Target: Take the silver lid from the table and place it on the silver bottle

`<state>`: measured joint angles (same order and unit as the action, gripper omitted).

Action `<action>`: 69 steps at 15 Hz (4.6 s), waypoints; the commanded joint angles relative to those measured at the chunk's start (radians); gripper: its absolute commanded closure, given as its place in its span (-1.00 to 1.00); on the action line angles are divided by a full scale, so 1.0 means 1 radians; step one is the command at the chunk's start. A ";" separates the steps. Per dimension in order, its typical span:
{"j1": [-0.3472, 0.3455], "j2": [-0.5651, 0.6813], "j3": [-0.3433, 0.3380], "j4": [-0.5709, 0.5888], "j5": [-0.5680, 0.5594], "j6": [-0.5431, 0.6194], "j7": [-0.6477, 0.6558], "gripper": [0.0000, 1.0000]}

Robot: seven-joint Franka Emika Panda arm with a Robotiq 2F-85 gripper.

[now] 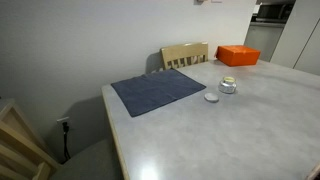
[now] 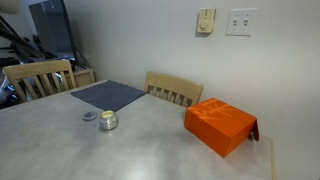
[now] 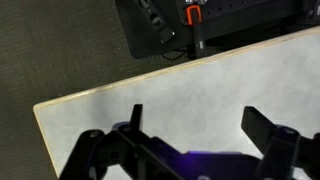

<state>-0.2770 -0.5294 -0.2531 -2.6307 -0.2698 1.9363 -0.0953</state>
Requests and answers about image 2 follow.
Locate beige wall thermostat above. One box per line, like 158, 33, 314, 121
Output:
196, 7, 217, 35

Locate wooden chair with short slats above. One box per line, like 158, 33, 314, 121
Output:
144, 70, 204, 108

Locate orange cardboard box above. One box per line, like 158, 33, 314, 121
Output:
183, 97, 260, 159

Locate wooden chair with long slats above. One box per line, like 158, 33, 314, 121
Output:
2, 59, 78, 104

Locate dark flat monitor panel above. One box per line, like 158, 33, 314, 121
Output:
28, 0, 77, 61

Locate white light switch plate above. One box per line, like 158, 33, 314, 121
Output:
225, 7, 259, 37

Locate small wooden cabinet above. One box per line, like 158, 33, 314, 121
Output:
64, 65, 97, 88

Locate silver round lid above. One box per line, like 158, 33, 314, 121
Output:
82, 111, 98, 122

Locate dark blue cloth mat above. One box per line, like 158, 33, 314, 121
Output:
70, 79, 148, 113

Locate silver jar with candle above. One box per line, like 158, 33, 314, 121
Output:
98, 110, 120, 131

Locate black stand bars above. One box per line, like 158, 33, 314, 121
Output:
0, 14, 46, 59

